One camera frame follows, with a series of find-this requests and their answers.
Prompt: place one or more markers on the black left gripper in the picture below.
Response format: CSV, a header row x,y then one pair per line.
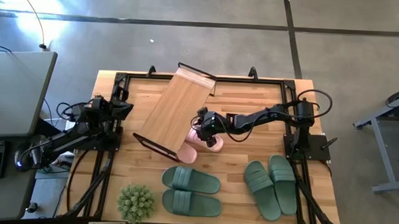
x,y
114,109

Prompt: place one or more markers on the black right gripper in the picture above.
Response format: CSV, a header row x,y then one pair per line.
x,y
209,125

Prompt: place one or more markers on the green slide sandal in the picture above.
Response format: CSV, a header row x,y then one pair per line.
x,y
203,205
283,188
200,182
263,194

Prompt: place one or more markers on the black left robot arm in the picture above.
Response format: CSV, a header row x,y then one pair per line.
x,y
68,140

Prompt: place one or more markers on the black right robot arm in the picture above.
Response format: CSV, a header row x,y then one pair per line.
x,y
252,118

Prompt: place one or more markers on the small white box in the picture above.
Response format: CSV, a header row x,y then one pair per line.
x,y
70,124

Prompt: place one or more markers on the round artificial green plant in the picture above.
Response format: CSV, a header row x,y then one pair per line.
x,y
135,204

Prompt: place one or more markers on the light grey desk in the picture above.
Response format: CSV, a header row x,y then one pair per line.
x,y
17,92

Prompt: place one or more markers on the black mouse with blue light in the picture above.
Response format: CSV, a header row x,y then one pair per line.
x,y
19,164

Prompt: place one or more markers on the small black round knob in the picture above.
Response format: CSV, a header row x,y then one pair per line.
x,y
32,207

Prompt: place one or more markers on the dark grey desk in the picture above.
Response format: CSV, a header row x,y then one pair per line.
x,y
3,198

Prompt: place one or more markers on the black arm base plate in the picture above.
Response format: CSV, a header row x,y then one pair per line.
x,y
318,151
113,144

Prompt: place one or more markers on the wooden shelf with black frame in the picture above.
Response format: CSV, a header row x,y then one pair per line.
x,y
172,114

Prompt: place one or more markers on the black frame clamp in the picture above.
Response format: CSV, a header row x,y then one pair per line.
x,y
151,71
253,74

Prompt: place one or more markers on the grey metal table frame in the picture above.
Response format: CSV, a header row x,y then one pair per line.
x,y
382,155

